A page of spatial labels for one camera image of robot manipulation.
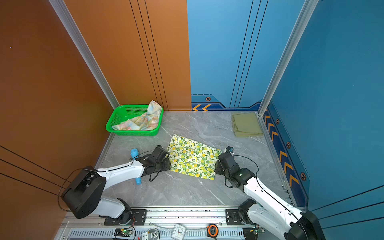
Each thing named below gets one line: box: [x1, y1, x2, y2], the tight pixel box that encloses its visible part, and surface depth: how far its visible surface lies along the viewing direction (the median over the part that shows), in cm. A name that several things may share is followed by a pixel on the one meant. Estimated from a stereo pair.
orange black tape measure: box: [206, 223, 219, 240], surface depth 69 cm
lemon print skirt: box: [166, 134, 222, 180], surface depth 94 cm
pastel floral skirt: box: [111, 100, 162, 131], surface depth 111 cm
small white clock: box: [171, 223, 187, 240], surface depth 70 cm
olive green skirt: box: [231, 112, 264, 138], surface depth 111 cm
